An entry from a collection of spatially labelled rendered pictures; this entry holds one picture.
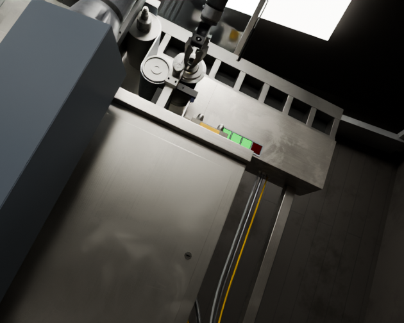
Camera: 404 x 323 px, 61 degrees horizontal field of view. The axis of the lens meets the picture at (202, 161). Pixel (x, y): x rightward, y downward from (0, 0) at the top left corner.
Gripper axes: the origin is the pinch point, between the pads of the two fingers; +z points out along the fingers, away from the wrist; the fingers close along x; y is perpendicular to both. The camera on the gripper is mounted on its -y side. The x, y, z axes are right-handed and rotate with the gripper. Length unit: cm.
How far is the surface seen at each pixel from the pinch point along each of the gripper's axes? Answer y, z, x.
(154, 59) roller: 1.3, 4.4, 14.1
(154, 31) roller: 11.0, -3.1, 19.6
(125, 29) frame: -8.5, -4.7, 26.7
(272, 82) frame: 52, 5, -44
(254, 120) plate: 31, 21, -42
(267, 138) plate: 26, 25, -53
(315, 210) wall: 128, 116, -159
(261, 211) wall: 118, 136, -112
